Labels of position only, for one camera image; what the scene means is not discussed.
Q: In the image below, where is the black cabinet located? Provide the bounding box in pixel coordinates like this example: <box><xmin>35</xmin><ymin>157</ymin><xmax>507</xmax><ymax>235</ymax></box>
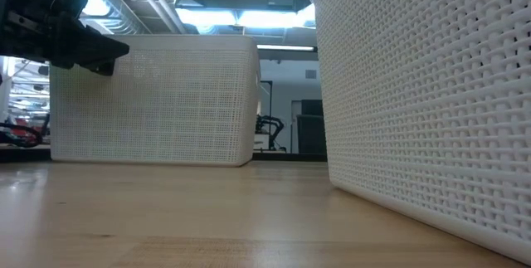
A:
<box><xmin>295</xmin><ymin>99</ymin><xmax>329</xmax><ymax>155</ymax></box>

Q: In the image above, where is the white perforated plastic bin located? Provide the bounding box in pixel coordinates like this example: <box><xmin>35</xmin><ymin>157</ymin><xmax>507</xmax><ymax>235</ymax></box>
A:
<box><xmin>48</xmin><ymin>34</ymin><xmax>261</xmax><ymax>168</ymax></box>
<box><xmin>309</xmin><ymin>0</ymin><xmax>531</xmax><ymax>266</ymax></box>

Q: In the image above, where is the red black cable bundle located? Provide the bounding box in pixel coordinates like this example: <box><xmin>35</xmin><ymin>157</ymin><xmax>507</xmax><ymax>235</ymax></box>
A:
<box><xmin>0</xmin><ymin>121</ymin><xmax>45</xmax><ymax>149</ymax></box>

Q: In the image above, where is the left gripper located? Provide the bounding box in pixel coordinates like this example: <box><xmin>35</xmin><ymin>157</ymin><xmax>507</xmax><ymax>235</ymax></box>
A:
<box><xmin>0</xmin><ymin>8</ymin><xmax>130</xmax><ymax>76</ymax></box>

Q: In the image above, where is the black table frame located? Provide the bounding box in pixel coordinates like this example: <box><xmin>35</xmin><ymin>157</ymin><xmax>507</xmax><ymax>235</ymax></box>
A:
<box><xmin>251</xmin><ymin>150</ymin><xmax>329</xmax><ymax>163</ymax></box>
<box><xmin>0</xmin><ymin>143</ymin><xmax>53</xmax><ymax>163</ymax></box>

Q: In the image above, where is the white box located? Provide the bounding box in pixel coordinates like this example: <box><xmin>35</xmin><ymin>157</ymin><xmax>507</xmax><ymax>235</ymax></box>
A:
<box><xmin>251</xmin><ymin>134</ymin><xmax>271</xmax><ymax>151</ymax></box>

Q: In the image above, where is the ceiling light strip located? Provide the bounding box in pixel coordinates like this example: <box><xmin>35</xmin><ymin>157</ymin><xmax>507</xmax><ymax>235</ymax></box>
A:
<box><xmin>256</xmin><ymin>44</ymin><xmax>317</xmax><ymax>52</ymax></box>

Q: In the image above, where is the ceiling light panel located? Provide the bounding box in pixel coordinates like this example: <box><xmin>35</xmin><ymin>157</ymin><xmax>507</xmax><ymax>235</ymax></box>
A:
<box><xmin>176</xmin><ymin>3</ymin><xmax>317</xmax><ymax>29</ymax></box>

